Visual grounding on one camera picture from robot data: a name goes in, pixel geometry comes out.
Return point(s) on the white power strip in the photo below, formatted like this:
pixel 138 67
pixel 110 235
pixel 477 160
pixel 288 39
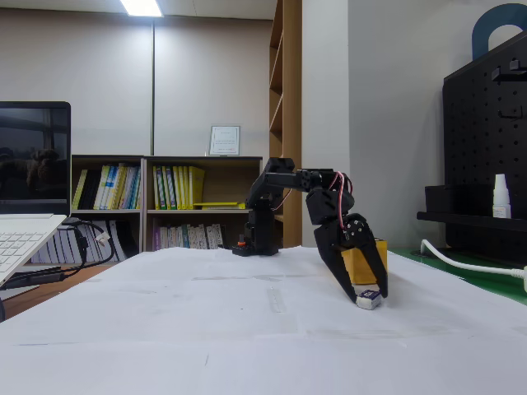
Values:
pixel 525 280

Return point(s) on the tall wooden shelf unit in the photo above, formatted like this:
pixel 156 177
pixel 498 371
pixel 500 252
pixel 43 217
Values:
pixel 286 123

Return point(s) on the black pegboard shelf tray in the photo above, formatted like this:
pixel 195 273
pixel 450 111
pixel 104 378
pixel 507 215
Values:
pixel 461 214

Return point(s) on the small black battery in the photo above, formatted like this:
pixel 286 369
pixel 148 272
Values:
pixel 367 300

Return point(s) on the framed certificate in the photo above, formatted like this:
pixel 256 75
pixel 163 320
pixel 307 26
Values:
pixel 225 140

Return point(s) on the flat yellow folder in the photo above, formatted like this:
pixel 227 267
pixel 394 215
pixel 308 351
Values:
pixel 218 205

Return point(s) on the green desk mat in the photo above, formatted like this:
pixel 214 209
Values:
pixel 473 280

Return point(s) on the white dropper bottle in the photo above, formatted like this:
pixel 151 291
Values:
pixel 502 201

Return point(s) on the ceiling light panel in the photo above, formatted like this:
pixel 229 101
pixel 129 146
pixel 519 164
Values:
pixel 141 7

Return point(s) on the yellow rectangular box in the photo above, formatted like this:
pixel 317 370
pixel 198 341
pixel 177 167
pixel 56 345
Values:
pixel 359 267

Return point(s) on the black pegboard organiser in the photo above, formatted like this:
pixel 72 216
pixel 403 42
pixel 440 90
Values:
pixel 486 144

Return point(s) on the white laptop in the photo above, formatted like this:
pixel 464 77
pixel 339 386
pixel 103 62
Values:
pixel 29 164

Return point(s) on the upright yellow binder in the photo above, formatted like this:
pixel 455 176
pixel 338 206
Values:
pixel 197 187

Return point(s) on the white paper sheet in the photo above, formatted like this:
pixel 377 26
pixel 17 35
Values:
pixel 411 312
pixel 263 366
pixel 206 259
pixel 144 304

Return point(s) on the low wooden bookshelf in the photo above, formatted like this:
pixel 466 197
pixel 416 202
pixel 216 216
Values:
pixel 144 212

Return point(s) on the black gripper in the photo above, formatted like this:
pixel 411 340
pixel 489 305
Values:
pixel 332 239

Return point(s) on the blue arch shaped sign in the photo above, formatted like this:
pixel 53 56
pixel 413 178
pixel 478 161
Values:
pixel 479 37

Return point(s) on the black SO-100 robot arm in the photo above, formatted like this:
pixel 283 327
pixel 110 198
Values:
pixel 280 181

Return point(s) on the black and orange table clamp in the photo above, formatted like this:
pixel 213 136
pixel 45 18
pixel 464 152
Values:
pixel 242 248

